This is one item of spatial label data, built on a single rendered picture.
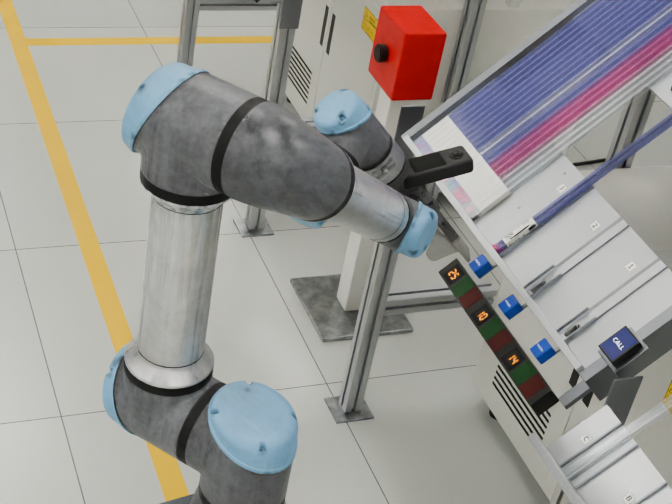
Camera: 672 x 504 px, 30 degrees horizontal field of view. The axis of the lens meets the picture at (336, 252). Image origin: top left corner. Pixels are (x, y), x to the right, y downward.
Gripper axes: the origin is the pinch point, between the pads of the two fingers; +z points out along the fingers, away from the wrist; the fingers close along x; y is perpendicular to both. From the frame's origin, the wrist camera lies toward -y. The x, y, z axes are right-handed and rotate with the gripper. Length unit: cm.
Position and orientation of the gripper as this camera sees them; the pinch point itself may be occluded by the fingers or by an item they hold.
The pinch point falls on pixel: (454, 233)
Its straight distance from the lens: 200.7
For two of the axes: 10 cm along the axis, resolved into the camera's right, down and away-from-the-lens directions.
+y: -7.9, 6.0, 1.1
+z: 5.1, 5.4, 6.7
